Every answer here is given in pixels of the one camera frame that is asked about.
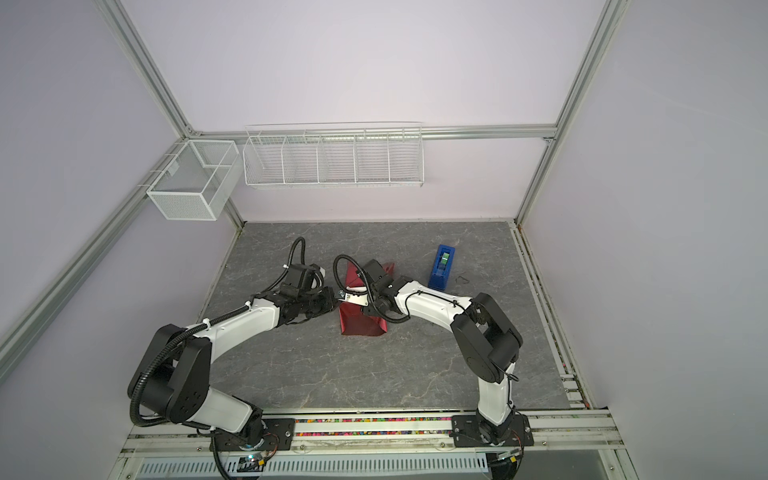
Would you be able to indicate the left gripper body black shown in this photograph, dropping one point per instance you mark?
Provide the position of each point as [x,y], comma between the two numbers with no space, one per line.
[316,304]

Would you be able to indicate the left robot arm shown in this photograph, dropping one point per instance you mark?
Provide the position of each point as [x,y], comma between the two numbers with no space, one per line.
[171,385]

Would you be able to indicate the blue tape dispenser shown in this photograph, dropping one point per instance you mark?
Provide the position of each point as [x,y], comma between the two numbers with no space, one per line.
[440,273]

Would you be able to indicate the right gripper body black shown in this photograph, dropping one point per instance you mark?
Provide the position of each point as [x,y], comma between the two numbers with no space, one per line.
[373,309]

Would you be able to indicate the aluminium front rail frame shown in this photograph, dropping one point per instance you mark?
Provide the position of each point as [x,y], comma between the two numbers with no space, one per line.
[395,432]

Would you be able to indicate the small white mesh basket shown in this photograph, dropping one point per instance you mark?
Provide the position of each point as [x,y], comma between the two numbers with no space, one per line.
[198,180]

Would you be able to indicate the dark red wrapping paper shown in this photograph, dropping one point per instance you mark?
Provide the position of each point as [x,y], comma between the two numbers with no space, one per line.
[353,321]

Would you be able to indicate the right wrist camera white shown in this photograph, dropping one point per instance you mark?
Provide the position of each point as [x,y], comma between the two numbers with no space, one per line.
[357,297]

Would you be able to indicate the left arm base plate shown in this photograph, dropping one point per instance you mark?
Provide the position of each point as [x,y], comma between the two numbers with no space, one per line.
[265,434]

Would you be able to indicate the white slotted cable duct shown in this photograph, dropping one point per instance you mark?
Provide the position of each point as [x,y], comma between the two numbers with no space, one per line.
[324,466]

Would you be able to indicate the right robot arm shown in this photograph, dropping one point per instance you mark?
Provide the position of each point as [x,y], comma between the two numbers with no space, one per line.
[488,341]

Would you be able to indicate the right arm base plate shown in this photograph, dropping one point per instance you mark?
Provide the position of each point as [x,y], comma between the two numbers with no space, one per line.
[476,431]

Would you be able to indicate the long white wire basket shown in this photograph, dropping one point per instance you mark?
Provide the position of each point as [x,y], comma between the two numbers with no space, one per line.
[357,154]

